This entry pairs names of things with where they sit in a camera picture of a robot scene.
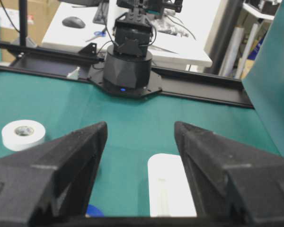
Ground blue tape roll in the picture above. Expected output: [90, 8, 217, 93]
[86, 204, 104, 217]

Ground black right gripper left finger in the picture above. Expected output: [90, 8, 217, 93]
[0, 122, 107, 225]

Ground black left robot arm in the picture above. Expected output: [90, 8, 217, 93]
[87, 0, 182, 98]

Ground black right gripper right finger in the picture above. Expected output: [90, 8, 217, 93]
[174, 121, 284, 225]

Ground blue handled scissors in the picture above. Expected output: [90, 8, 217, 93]
[86, 30, 106, 42]

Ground white plastic case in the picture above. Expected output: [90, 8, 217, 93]
[148, 153, 197, 217]

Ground white desk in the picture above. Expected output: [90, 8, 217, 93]
[42, 0, 212, 66]

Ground white tape roll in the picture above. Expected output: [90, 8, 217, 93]
[1, 120, 46, 151]

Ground black aluminium frame rail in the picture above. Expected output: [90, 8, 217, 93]
[0, 41, 254, 108]

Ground black computer mouse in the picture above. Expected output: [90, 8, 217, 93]
[62, 17, 86, 29]

